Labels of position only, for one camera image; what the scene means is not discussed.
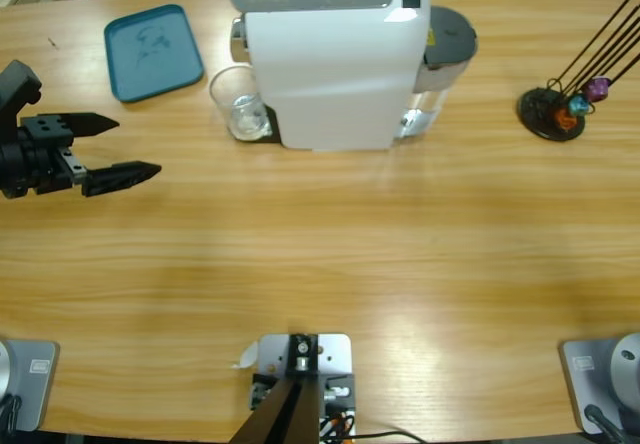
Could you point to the clear water tank dark lid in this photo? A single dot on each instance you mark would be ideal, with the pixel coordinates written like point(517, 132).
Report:
point(450, 34)

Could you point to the orange coffee capsule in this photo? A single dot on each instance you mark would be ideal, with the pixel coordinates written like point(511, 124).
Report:
point(565, 120)

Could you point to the white paper tag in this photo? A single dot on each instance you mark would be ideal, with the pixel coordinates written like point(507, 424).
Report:
point(246, 356)

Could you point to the white mount block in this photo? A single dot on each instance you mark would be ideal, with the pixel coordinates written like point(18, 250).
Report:
point(335, 354)

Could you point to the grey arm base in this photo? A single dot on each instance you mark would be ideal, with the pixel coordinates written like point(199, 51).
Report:
point(27, 384)
point(600, 374)

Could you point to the teal plastic tray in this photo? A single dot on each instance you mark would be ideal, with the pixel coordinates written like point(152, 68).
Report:
point(150, 54)

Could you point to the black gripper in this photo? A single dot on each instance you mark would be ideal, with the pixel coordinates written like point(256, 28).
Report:
point(35, 166)

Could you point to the white capsule coffee machine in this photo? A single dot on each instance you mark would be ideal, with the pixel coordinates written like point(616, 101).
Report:
point(330, 74)

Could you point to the clear glass cup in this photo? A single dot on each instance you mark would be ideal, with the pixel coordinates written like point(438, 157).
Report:
point(245, 119)

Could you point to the dark camera post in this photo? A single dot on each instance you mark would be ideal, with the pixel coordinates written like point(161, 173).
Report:
point(285, 414)

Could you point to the teal coffee capsule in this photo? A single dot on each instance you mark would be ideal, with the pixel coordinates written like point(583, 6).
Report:
point(577, 105)

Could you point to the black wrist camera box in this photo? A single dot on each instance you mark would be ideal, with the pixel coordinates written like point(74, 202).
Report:
point(17, 81)

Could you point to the black capsule holder with rods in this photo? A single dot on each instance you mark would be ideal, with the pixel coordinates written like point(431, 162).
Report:
point(537, 106)

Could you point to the purple coffee capsule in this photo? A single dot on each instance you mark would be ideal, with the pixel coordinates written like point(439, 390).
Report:
point(597, 89)

